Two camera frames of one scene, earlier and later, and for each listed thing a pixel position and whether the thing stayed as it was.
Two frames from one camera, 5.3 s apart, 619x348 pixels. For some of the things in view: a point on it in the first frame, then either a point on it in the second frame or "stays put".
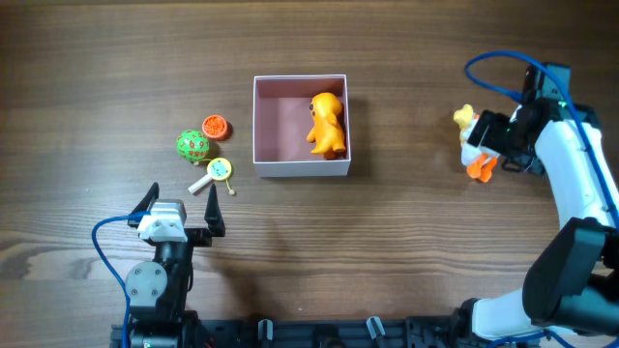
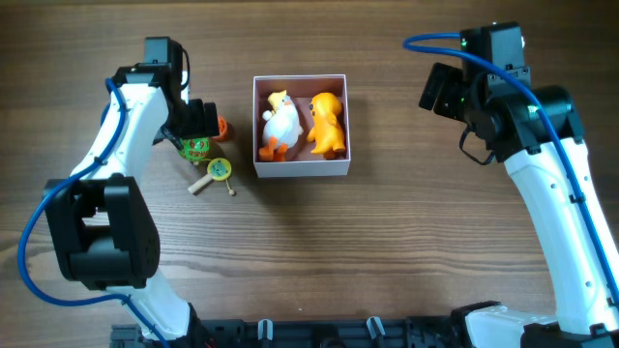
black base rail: (440, 331) stays put
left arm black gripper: (199, 234) to (203, 121)
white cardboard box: (282, 122) stays put
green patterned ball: (192, 145) stays put
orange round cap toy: (216, 127) stays put
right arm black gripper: (490, 140) to (432, 88)
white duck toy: (482, 163) to (281, 127)
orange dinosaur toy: (328, 133) stays put
